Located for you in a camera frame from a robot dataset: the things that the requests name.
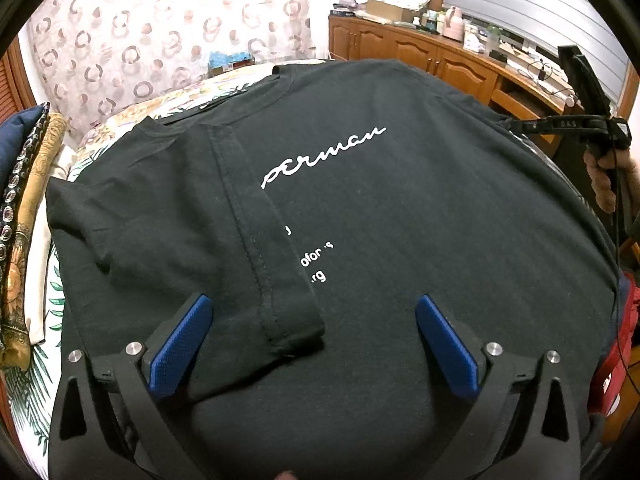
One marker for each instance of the black printed t-shirt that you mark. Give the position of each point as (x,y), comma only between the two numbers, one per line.
(400,210)

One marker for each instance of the pink jug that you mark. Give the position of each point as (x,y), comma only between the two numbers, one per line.
(453,22)

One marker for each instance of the patterned upholstered headboard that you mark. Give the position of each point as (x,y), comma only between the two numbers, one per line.
(150,25)

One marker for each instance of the person's right hand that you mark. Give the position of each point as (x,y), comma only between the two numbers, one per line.
(600,175)

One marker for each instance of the wooden cabinet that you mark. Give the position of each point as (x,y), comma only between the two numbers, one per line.
(415,50)

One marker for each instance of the cardboard box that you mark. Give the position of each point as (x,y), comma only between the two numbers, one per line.
(387,8)

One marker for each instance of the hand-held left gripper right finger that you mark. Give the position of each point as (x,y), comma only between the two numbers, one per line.
(447,347)

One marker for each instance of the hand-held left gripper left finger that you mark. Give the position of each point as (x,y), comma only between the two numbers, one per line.
(180,347)

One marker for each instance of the gold patterned cloth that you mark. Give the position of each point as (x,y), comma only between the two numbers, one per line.
(42,160)

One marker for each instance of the dark circle patterned cloth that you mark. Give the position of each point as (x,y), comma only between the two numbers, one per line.
(22,170)

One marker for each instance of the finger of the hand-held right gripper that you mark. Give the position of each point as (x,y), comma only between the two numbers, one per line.
(565,124)

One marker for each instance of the blue packet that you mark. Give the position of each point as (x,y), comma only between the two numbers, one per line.
(227,60)

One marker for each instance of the floral palm leaf bedspread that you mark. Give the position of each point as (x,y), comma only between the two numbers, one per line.
(42,395)

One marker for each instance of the red bag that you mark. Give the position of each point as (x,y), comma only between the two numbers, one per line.
(610,375)

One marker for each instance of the navy cushion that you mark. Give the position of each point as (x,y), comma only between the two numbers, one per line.
(17,135)

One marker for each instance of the clear plastic jar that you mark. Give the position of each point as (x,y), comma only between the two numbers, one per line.
(492,42)

